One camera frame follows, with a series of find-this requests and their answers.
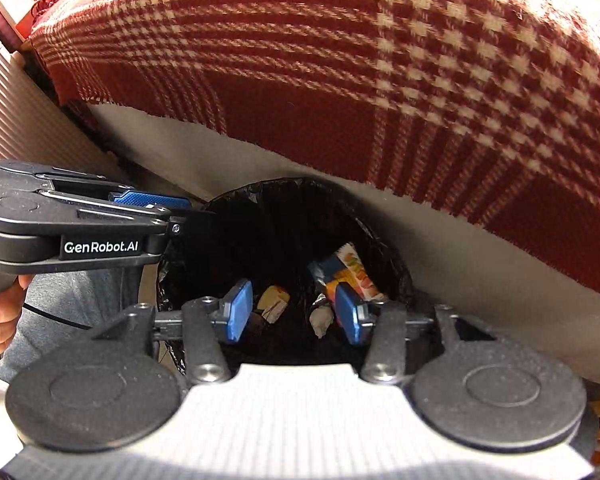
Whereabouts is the pink ribbed suitcase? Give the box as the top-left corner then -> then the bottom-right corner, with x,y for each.
0,30 -> 131,176

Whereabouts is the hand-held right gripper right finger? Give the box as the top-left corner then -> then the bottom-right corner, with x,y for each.
334,282 -> 501,386

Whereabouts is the black cable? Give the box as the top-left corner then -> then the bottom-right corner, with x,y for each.
22,302 -> 93,332

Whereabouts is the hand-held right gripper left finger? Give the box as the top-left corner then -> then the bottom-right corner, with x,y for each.
92,280 -> 255,386

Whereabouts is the black trash bin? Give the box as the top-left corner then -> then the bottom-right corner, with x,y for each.
156,176 -> 415,376

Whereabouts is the red plaid blanket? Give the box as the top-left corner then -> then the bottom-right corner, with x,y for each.
27,0 -> 600,301

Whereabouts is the white tissue wad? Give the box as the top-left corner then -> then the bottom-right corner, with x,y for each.
310,305 -> 337,338

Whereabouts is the person's left hand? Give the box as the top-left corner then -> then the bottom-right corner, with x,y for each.
0,272 -> 33,358

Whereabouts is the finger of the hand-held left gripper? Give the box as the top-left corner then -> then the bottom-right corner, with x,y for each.
37,187 -> 220,236
32,172 -> 192,212

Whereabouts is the orange snack bag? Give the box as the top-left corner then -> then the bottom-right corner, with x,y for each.
307,242 -> 388,303

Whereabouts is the orange peel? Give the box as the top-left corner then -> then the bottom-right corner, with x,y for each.
257,285 -> 290,322

